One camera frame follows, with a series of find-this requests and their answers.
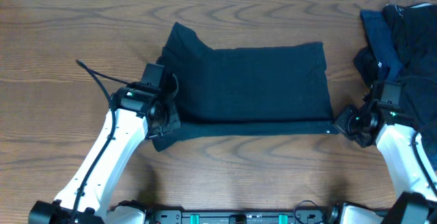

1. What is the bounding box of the black nike t-shirt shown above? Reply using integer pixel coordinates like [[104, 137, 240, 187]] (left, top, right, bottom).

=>
[[153, 23, 335, 151]]

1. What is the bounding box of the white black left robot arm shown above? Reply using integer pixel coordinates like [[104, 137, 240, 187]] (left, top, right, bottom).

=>
[[28, 83, 180, 224]]

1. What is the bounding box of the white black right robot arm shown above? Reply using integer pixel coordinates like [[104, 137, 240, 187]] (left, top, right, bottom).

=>
[[329, 105, 436, 223]]

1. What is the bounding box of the navy blue garment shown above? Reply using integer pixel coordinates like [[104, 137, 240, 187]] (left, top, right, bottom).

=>
[[360, 10, 404, 81]]

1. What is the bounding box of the black garment pile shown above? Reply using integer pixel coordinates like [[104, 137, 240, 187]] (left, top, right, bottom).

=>
[[354, 3, 436, 167]]

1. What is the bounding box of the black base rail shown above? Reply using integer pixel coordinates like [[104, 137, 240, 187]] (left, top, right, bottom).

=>
[[151, 207, 339, 224]]

